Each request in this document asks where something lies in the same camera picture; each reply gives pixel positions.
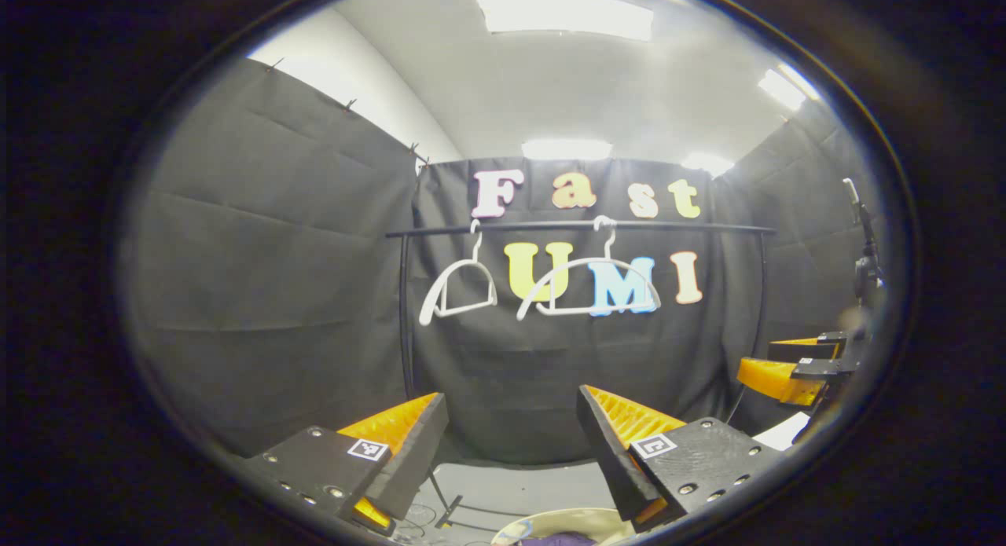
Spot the white clothes hanger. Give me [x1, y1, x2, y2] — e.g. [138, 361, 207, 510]
[516, 214, 663, 322]
[419, 220, 498, 327]

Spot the black tripod stand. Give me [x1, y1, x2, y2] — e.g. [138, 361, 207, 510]
[843, 177, 887, 311]

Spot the double ceiling light panel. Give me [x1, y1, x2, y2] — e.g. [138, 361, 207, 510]
[758, 63, 822, 111]

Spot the white sheet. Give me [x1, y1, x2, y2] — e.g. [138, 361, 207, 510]
[753, 411, 812, 453]

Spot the purple jacket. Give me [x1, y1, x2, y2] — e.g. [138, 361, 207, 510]
[519, 532, 598, 546]

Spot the black backdrop cloth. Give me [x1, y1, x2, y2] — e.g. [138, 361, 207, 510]
[126, 57, 889, 464]

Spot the black floor cable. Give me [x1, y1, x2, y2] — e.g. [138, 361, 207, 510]
[391, 500, 442, 544]

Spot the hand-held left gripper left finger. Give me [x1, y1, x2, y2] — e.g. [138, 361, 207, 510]
[236, 392, 450, 537]

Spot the beige laundry hamper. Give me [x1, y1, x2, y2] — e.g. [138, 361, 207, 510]
[491, 508, 636, 546]

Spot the large ceiling light panel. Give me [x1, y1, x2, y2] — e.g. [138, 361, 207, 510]
[475, 0, 655, 42]

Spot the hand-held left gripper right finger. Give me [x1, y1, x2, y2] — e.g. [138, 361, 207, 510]
[576, 384, 788, 531]

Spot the long ceiling light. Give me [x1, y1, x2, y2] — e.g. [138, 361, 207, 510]
[522, 140, 614, 162]

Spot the small ceiling light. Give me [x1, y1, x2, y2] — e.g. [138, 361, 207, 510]
[682, 152, 736, 178]

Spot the black clothes rack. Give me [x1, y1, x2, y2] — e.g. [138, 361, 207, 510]
[385, 220, 777, 531]

